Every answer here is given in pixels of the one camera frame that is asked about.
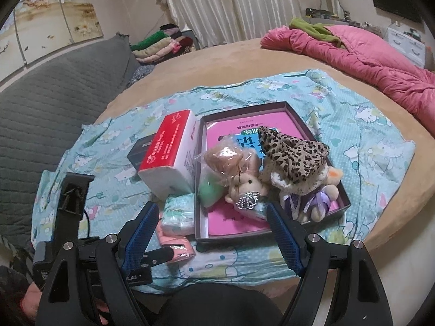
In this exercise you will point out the pink quilt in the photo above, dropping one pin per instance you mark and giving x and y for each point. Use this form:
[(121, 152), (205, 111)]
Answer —
[(356, 54)]

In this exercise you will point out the printed blue blanket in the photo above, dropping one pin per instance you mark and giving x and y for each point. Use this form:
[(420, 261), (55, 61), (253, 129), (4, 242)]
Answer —
[(356, 135)]

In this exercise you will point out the black folded cloth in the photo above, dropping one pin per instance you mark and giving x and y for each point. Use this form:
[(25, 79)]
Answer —
[(170, 28)]

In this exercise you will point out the dark floral cloth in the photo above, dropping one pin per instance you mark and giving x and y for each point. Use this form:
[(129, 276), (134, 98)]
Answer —
[(141, 73)]

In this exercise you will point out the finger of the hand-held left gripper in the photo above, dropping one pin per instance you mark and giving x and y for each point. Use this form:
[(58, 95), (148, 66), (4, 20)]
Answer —
[(159, 255)]

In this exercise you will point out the pink book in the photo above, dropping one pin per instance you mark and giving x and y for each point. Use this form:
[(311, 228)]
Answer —
[(231, 220)]

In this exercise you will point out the pink packet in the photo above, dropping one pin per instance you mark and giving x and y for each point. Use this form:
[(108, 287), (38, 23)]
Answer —
[(183, 249)]

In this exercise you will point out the black box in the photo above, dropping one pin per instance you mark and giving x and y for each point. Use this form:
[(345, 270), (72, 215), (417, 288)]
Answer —
[(139, 152)]

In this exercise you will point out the green ball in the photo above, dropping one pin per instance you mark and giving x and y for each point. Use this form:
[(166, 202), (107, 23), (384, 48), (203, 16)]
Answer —
[(209, 192)]

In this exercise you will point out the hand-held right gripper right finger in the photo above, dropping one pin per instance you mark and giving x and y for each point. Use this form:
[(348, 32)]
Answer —
[(285, 241)]

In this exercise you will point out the dark shallow tray box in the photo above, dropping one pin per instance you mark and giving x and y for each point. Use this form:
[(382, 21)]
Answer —
[(234, 238)]

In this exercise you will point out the grey quilted headboard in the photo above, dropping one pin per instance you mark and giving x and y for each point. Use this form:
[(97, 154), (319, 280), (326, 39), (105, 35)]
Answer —
[(51, 108)]

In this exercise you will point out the plush bear with pink dress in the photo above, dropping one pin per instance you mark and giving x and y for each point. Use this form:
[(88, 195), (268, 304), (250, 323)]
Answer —
[(243, 185)]

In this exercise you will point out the leopard print cloth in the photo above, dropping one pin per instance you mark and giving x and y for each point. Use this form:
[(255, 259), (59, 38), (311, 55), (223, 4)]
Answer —
[(295, 156)]

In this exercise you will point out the green folded blanket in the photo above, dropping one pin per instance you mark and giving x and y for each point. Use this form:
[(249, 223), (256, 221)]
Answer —
[(149, 40)]

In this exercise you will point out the white curtain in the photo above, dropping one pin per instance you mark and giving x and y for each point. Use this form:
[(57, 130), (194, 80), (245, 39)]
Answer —
[(221, 3)]

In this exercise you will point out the white green tissue pack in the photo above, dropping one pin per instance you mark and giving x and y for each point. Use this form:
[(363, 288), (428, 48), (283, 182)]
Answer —
[(178, 215), (261, 210)]

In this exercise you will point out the person's left forearm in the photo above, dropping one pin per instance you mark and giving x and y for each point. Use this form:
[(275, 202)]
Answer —
[(10, 285)]

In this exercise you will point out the maroon cloth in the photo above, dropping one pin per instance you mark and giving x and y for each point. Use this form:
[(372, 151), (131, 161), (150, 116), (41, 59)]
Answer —
[(186, 41)]

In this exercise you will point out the pink folded blanket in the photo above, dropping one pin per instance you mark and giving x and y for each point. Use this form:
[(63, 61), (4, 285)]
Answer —
[(159, 57)]

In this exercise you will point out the white drawer cabinet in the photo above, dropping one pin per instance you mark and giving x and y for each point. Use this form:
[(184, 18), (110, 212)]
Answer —
[(404, 44)]

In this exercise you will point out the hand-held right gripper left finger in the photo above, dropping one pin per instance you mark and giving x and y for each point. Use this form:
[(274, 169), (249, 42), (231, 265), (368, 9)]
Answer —
[(142, 237)]

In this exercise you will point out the green garment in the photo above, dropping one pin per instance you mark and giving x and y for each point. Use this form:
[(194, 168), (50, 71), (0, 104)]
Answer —
[(306, 25)]

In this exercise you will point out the person's black clothing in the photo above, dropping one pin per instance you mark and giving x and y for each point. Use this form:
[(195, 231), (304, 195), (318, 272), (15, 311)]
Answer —
[(210, 305)]

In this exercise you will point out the floral wall painting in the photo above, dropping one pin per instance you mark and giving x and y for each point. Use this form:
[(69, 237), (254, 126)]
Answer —
[(51, 17)]

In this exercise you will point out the red tissue box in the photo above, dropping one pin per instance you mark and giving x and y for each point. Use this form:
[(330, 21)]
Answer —
[(166, 142)]

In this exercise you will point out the person's left hand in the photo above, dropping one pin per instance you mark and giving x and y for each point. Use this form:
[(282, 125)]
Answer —
[(30, 300)]

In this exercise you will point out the grey dressing table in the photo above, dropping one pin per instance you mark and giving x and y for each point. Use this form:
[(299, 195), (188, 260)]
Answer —
[(323, 14)]

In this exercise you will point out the tan bed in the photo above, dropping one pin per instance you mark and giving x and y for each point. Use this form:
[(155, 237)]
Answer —
[(221, 61)]

